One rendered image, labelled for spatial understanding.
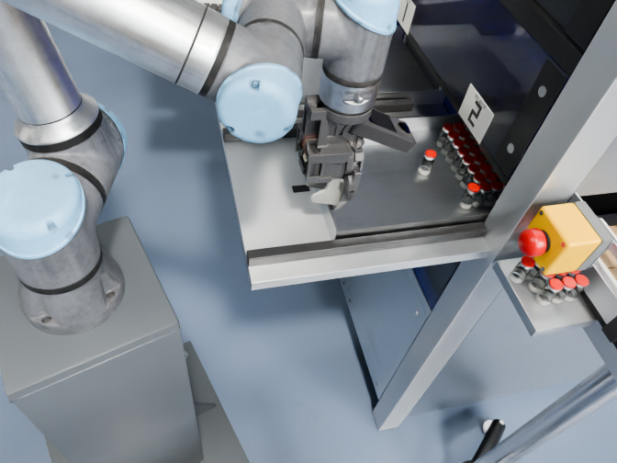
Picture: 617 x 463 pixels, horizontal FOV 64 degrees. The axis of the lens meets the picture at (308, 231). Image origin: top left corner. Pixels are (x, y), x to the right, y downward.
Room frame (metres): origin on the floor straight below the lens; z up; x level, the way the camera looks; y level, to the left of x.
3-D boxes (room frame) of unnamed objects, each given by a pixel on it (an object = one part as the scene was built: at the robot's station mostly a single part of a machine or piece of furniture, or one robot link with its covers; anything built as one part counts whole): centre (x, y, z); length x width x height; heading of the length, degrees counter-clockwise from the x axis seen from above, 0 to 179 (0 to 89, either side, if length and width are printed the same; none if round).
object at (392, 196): (0.68, -0.15, 0.90); 0.34 x 0.26 x 0.04; 111
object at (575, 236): (0.49, -0.35, 1.00); 0.08 x 0.07 x 0.07; 111
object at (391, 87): (1.00, -0.03, 0.90); 0.34 x 0.26 x 0.04; 111
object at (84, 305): (0.39, 0.35, 0.84); 0.15 x 0.15 x 0.10
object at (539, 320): (0.49, -0.40, 0.87); 0.14 x 0.13 x 0.02; 111
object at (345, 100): (0.55, -0.02, 1.14); 0.08 x 0.08 x 0.05
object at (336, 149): (0.55, -0.01, 1.05); 0.09 x 0.08 x 0.12; 111
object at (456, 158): (0.72, -0.26, 0.91); 0.18 x 0.02 x 0.05; 21
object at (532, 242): (0.47, -0.31, 1.00); 0.04 x 0.04 x 0.04; 21
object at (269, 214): (0.81, -0.03, 0.87); 0.70 x 0.48 x 0.02; 21
